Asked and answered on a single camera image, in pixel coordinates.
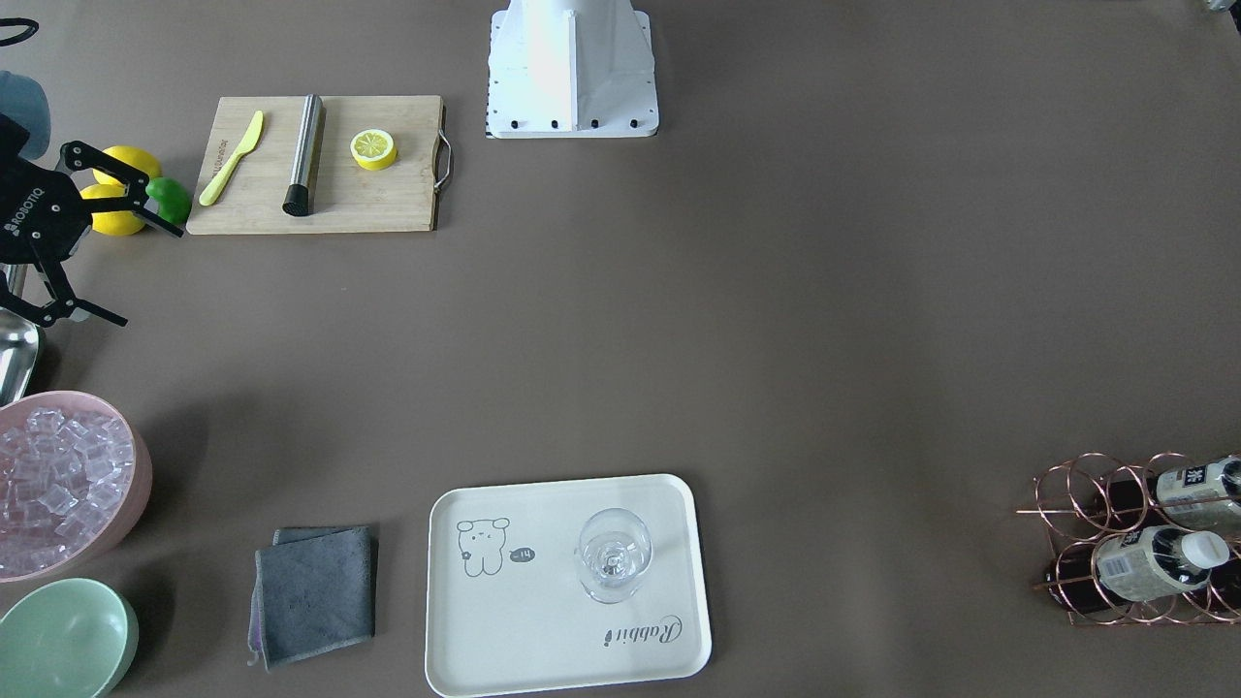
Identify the bamboo cutting board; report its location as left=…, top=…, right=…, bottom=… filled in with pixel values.
left=186, top=94, right=449, bottom=236

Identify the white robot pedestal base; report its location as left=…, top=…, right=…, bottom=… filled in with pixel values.
left=485, top=1, right=660, bottom=139

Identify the steel muddler black tip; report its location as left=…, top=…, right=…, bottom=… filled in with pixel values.
left=282, top=94, right=325, bottom=217

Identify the half lemon slice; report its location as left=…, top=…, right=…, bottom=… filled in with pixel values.
left=349, top=128, right=398, bottom=171

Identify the steel ice scoop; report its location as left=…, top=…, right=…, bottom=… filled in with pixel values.
left=1, top=308, right=45, bottom=406

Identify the grey folded cloth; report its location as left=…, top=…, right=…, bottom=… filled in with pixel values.
left=247, top=525, right=376, bottom=671

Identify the cream serving tray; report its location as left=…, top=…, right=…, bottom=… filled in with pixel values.
left=424, top=474, right=714, bottom=697

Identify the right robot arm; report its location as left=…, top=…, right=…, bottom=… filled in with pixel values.
left=1, top=71, right=182, bottom=328

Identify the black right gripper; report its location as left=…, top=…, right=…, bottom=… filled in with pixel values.
left=1, top=116, right=185, bottom=328

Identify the clear wine glass on tray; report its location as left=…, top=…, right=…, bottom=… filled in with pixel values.
left=575, top=507, right=654, bottom=605

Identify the tea bottle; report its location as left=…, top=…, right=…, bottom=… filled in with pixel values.
left=1103, top=456, right=1240, bottom=537
left=1042, top=525, right=1234, bottom=616

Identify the green empty bowl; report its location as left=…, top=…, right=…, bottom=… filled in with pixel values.
left=1, top=578, right=139, bottom=697

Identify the yellow plastic knife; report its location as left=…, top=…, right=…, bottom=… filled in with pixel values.
left=199, top=111, right=266, bottom=206

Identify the whole yellow lemon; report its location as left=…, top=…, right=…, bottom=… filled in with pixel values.
left=93, top=144, right=163, bottom=189

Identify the copper wire bottle basket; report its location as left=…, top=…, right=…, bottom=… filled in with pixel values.
left=1019, top=455, right=1240, bottom=626

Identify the green lime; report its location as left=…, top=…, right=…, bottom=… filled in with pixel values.
left=145, top=176, right=192, bottom=226

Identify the pink bowl with ice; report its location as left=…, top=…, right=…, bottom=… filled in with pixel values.
left=1, top=392, right=151, bottom=584

